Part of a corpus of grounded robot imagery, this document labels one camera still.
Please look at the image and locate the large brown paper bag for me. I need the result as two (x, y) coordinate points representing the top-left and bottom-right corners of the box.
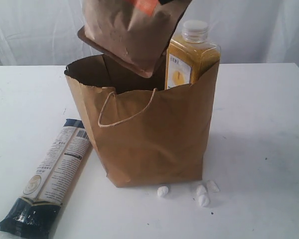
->
(64, 55), (219, 188)

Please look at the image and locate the yellow millet plastic bottle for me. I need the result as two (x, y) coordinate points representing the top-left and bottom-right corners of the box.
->
(165, 20), (221, 90)

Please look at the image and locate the long noodle package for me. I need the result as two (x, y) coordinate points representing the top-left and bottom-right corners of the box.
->
(0, 119), (91, 239)

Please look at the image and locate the brown pouch with orange label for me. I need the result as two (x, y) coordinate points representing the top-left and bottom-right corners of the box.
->
(77, 0), (191, 78)

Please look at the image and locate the white curtain backdrop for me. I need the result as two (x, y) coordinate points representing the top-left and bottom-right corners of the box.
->
(0, 0), (299, 66)

